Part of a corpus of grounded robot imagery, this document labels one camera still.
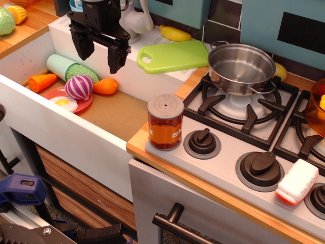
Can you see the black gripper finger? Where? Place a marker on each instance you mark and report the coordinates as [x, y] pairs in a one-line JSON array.
[[84, 46], [117, 57]]

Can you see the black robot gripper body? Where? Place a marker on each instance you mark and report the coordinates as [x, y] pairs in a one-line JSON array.
[[98, 22]]

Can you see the orange brown toy soup can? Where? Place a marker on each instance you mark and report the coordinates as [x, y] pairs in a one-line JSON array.
[[165, 118]]

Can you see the stainless steel pot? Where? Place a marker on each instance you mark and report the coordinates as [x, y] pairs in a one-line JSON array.
[[240, 69]]

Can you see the orange transparent pot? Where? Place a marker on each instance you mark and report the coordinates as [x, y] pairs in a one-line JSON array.
[[314, 111]]

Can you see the blue bowl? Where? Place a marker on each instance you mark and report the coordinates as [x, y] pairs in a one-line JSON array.
[[76, 5]]

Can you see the green toy corn cob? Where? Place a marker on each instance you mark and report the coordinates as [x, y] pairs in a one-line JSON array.
[[78, 69]]

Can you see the grey toy faucet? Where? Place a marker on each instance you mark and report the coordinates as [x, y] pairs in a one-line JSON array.
[[135, 23]]

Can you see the orange toy carrot right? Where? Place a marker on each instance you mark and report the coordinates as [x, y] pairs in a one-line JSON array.
[[107, 86]]

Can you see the orange toy carrot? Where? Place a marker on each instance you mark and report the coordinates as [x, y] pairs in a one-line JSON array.
[[38, 83], [107, 86]]

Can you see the mint green cup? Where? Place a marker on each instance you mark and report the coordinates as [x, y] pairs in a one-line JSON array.
[[59, 65]]

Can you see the purple white toy onion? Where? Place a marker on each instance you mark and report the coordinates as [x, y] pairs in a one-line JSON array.
[[79, 87]]

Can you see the green plastic cutting board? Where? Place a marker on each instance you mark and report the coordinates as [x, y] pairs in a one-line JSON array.
[[171, 57]]

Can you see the yellow toy banana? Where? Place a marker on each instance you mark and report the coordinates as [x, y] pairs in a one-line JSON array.
[[174, 34]]

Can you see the red toy plate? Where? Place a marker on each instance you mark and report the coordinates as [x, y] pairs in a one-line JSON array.
[[59, 92]]

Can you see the orange toy carrot left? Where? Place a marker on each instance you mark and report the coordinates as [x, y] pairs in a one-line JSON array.
[[38, 83]]

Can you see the yellow toy corn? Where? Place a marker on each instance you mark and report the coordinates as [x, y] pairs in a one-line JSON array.
[[19, 13]]

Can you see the toy fried egg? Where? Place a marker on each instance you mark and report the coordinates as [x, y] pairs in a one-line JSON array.
[[66, 103]]

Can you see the white toy sink basin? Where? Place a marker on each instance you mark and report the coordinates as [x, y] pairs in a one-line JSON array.
[[94, 139]]

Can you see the green toy cabbage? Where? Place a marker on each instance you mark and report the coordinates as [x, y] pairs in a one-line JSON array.
[[7, 22]]

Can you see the black left stove knob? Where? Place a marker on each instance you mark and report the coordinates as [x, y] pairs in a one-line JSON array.
[[202, 144]]

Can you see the black stove knob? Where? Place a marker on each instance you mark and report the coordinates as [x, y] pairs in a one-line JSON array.
[[259, 171], [202, 144], [315, 200]]

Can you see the black left stove grate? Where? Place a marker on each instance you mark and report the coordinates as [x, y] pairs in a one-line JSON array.
[[255, 119]]

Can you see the black stove grate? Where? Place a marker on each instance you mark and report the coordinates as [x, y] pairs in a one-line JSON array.
[[255, 119], [294, 142]]

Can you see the grey toy stove top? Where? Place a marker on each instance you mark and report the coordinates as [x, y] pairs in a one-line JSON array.
[[220, 171]]

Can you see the blue clamp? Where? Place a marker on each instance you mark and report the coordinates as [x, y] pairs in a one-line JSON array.
[[22, 189]]

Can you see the yellow toy lemon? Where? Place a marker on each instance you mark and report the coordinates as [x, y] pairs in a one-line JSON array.
[[280, 71]]

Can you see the black middle stove knob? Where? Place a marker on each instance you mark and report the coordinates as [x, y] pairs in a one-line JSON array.
[[259, 171]]

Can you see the black right stove grate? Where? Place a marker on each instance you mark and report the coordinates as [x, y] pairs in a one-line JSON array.
[[294, 142]]

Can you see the white red toy sushi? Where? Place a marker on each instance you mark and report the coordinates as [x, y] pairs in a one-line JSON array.
[[297, 183]]

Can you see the black right stove knob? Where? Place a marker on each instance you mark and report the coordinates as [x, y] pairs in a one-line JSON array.
[[315, 200]]

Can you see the black oven door handle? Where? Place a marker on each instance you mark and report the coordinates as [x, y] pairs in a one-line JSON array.
[[171, 224]]

